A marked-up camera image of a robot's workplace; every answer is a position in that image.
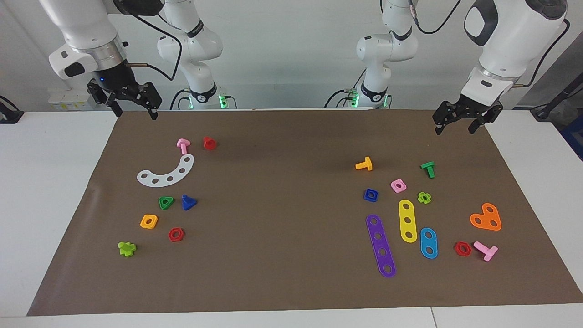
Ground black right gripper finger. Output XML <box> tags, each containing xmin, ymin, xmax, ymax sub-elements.
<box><xmin>87</xmin><ymin>81</ymin><xmax>123</xmax><ymax>118</ymax></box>
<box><xmin>129</xmin><ymin>82</ymin><xmax>163</xmax><ymax>121</ymax></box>

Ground black base cables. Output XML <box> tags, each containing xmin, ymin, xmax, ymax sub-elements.
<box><xmin>324</xmin><ymin>88</ymin><xmax>360</xmax><ymax>109</ymax></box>
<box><xmin>169</xmin><ymin>88</ymin><xmax>189</xmax><ymax>110</ymax></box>

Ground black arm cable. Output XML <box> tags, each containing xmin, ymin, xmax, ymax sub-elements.
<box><xmin>408</xmin><ymin>0</ymin><xmax>571</xmax><ymax>88</ymax></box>
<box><xmin>125</xmin><ymin>11</ymin><xmax>183</xmax><ymax>82</ymax></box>

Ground black left base cables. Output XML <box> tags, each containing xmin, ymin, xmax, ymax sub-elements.
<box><xmin>324</xmin><ymin>88</ymin><xmax>360</xmax><ymax>109</ymax></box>

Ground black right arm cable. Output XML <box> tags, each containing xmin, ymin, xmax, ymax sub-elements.
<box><xmin>125</xmin><ymin>11</ymin><xmax>183</xmax><ymax>82</ymax></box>

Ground purple four-hole plate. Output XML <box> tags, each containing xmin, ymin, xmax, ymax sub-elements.
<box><xmin>366</xmin><ymin>214</ymin><xmax>397</xmax><ymax>278</ymax></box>

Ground black tripod stand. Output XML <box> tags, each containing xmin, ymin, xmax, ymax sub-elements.
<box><xmin>531</xmin><ymin>73</ymin><xmax>583</xmax><ymax>122</ymax></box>

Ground brown table mat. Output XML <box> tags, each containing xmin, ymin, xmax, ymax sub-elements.
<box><xmin>26</xmin><ymin>108</ymin><xmax>583</xmax><ymax>317</ymax></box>

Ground white curved five-hole plate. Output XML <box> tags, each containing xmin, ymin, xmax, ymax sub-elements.
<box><xmin>137</xmin><ymin>154</ymin><xmax>195</xmax><ymax>188</ymax></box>

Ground blue crate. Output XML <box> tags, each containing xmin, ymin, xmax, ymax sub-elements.
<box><xmin>559</xmin><ymin>113</ymin><xmax>583</xmax><ymax>161</ymax></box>

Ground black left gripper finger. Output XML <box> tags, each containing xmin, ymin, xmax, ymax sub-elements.
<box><xmin>432</xmin><ymin>101</ymin><xmax>462</xmax><ymax>136</ymax></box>
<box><xmin>469</xmin><ymin>113</ymin><xmax>496</xmax><ymax>134</ymax></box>

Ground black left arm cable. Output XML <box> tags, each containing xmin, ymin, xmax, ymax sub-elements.
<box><xmin>408</xmin><ymin>0</ymin><xmax>571</xmax><ymax>88</ymax></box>

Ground blue two-hole plate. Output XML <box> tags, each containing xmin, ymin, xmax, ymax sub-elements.
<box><xmin>420</xmin><ymin>227</ymin><xmax>439</xmax><ymax>260</ymax></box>

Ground orange heart-shaped plate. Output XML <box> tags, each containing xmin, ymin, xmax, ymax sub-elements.
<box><xmin>470</xmin><ymin>203</ymin><xmax>502</xmax><ymax>231</ymax></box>

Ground black right base cables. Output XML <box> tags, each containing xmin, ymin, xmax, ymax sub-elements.
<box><xmin>169</xmin><ymin>88</ymin><xmax>189</xmax><ymax>110</ymax></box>

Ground white box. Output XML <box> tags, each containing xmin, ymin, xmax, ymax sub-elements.
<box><xmin>47</xmin><ymin>89</ymin><xmax>98</xmax><ymax>112</ymax></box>

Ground black clamp stand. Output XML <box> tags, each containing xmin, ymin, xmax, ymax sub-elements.
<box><xmin>0</xmin><ymin>95</ymin><xmax>24</xmax><ymax>124</ymax></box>

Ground yellow three-hole plate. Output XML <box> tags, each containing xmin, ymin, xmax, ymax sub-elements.
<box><xmin>399</xmin><ymin>199</ymin><xmax>418</xmax><ymax>243</ymax></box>

